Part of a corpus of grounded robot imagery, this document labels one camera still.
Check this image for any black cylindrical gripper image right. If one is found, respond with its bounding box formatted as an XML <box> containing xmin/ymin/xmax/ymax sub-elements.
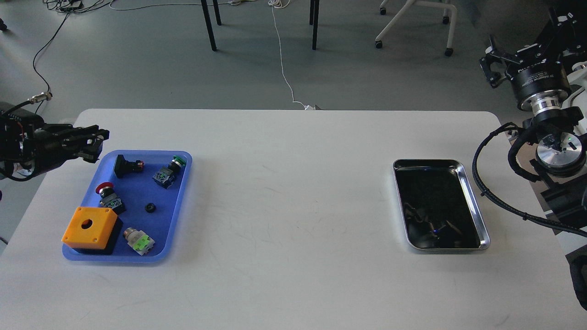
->
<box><xmin>479</xmin><ymin>6</ymin><xmax>587</xmax><ymax>112</ymax></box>

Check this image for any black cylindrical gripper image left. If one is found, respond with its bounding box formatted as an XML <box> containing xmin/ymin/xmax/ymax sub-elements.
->
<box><xmin>21</xmin><ymin>124</ymin><xmax>111</xmax><ymax>177</ymax></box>

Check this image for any black gear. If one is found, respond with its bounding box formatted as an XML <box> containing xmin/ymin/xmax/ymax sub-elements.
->
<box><xmin>144</xmin><ymin>203</ymin><xmax>157</xmax><ymax>214</ymax></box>

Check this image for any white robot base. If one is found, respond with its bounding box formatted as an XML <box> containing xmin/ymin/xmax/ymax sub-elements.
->
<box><xmin>565</xmin><ymin>61</ymin><xmax>587</xmax><ymax>135</ymax></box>

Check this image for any blue plastic tray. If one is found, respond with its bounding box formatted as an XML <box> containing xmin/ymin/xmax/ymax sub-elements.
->
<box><xmin>61</xmin><ymin>150</ymin><xmax>193</xmax><ymax>264</ymax></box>

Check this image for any silver metal tray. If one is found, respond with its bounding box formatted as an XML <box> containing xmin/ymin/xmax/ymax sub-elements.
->
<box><xmin>393</xmin><ymin>159</ymin><xmax>491</xmax><ymax>253</ymax></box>

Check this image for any black cabinet on casters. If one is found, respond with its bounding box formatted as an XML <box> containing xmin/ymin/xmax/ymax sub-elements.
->
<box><xmin>548</xmin><ymin>0</ymin><xmax>587</xmax><ymax>72</ymax></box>

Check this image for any red mushroom push button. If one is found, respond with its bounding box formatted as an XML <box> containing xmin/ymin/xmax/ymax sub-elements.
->
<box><xmin>95</xmin><ymin>181</ymin><xmax>126</xmax><ymax>215</ymax></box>

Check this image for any orange and black button box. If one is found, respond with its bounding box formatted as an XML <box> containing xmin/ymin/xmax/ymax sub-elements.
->
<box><xmin>61</xmin><ymin>206</ymin><xmax>123</xmax><ymax>255</ymax></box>

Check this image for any white chair base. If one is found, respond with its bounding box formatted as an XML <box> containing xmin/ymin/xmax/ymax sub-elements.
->
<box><xmin>374</xmin><ymin>0</ymin><xmax>459</xmax><ymax>58</ymax></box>

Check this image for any black table leg left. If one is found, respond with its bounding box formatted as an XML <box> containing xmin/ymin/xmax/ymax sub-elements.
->
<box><xmin>200</xmin><ymin>0</ymin><xmax>222</xmax><ymax>52</ymax></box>

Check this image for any black table leg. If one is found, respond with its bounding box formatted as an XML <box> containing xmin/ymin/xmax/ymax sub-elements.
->
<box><xmin>309</xmin><ymin>0</ymin><xmax>320</xmax><ymax>50</ymax></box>
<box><xmin>200</xmin><ymin>0</ymin><xmax>222</xmax><ymax>52</ymax></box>

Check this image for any black table leg right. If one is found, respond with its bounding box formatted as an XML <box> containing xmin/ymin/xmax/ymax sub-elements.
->
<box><xmin>309</xmin><ymin>0</ymin><xmax>320</xmax><ymax>50</ymax></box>

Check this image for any black selector switch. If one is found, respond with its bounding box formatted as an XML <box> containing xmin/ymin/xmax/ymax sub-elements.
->
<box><xmin>113</xmin><ymin>154</ymin><xmax>145</xmax><ymax>178</ymax></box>

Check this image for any black floor cable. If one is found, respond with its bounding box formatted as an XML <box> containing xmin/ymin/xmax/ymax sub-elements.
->
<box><xmin>33</xmin><ymin>0</ymin><xmax>115</xmax><ymax>113</ymax></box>

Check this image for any green push button switch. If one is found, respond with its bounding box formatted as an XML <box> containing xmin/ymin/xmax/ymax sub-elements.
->
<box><xmin>152</xmin><ymin>156</ymin><xmax>187</xmax><ymax>189</ymax></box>

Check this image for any light green contact block switch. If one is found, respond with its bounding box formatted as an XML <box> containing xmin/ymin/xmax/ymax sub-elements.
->
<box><xmin>123</xmin><ymin>227</ymin><xmax>155</xmax><ymax>256</ymax></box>

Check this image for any white floor cable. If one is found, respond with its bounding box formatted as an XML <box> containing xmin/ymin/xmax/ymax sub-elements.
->
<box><xmin>268</xmin><ymin>0</ymin><xmax>317</xmax><ymax>111</ymax></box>

